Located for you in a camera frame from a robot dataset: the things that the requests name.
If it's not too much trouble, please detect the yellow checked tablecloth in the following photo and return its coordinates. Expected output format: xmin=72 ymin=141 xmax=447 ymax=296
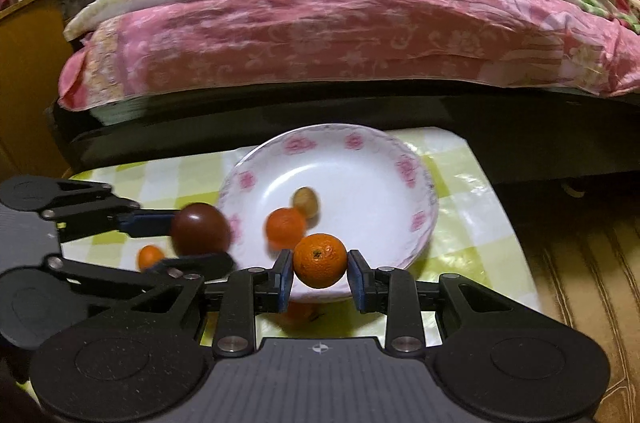
xmin=60 ymin=128 xmax=541 ymax=349

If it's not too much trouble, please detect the brown patterned floor mat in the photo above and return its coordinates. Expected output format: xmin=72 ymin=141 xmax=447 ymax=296
xmin=500 ymin=183 xmax=640 ymax=409

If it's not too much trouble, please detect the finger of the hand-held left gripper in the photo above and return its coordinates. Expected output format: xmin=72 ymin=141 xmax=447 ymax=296
xmin=44 ymin=252 xmax=237 ymax=305
xmin=42 ymin=181 xmax=177 ymax=247

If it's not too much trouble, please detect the small orange kumquat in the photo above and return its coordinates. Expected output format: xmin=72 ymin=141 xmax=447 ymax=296
xmin=137 ymin=245 xmax=166 ymax=273

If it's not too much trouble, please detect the dark red round fruit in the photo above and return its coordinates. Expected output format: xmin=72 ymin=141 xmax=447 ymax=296
xmin=171 ymin=204 xmax=233 ymax=256

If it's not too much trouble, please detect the white plate with pink flowers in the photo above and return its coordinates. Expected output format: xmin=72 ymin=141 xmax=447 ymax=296
xmin=216 ymin=123 xmax=440 ymax=304

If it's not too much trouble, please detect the large orange tangerine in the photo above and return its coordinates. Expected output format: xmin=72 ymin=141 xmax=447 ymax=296
xmin=292 ymin=233 xmax=348 ymax=290

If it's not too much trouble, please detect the small brown fruit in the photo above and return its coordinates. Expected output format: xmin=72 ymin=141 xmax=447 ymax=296
xmin=291 ymin=186 xmax=321 ymax=220

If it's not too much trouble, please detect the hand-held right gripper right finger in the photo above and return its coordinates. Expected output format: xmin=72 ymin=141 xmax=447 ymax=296
xmin=347 ymin=248 xmax=532 ymax=355

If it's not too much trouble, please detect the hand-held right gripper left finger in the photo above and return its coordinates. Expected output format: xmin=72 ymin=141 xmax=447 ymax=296
xmin=114 ymin=248 xmax=296 ymax=356

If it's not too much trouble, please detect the dark bed frame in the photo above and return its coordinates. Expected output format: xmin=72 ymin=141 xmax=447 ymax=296
xmin=45 ymin=75 xmax=640 ymax=204

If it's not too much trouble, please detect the wooden cabinet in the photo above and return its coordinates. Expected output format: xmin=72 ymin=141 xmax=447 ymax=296
xmin=0 ymin=0 xmax=151 ymax=184

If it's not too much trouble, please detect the pink patterned bed sheet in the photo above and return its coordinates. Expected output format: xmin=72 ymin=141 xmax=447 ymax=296
xmin=57 ymin=0 xmax=640 ymax=111

